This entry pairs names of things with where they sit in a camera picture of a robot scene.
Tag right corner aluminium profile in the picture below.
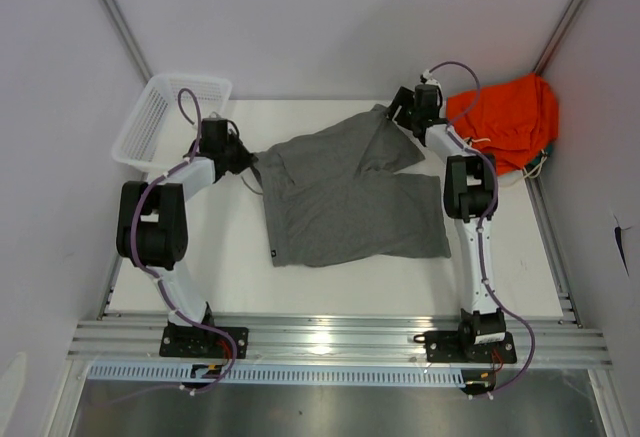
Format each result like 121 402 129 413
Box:
532 0 589 76

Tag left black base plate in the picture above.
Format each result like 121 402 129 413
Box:
159 323 249 359

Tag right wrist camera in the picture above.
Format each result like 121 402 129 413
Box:
419 70 441 87

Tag corner aluminium profile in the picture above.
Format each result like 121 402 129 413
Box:
532 0 589 76
98 0 153 83

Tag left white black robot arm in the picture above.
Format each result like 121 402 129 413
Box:
116 115 255 357

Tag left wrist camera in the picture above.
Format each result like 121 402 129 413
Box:
208 112 227 121

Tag slotted white cable duct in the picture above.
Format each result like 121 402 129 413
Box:
87 361 465 388

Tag grey shorts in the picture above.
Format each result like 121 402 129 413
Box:
252 105 451 267

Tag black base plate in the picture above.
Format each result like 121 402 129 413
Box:
413 330 517 364
159 323 249 359

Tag aluminium mounting rail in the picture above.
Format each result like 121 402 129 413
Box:
67 313 613 369

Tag orange shorts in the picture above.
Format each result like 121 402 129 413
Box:
446 74 559 175

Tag white plastic basket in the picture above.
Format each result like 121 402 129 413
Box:
111 73 232 172

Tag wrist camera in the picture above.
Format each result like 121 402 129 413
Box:
208 112 227 121
419 70 441 87

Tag teal shorts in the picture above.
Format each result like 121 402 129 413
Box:
522 144 553 179

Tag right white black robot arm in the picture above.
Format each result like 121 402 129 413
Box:
386 81 507 361

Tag left corner aluminium profile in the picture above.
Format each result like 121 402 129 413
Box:
98 0 153 83

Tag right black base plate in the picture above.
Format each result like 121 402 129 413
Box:
413 330 517 364

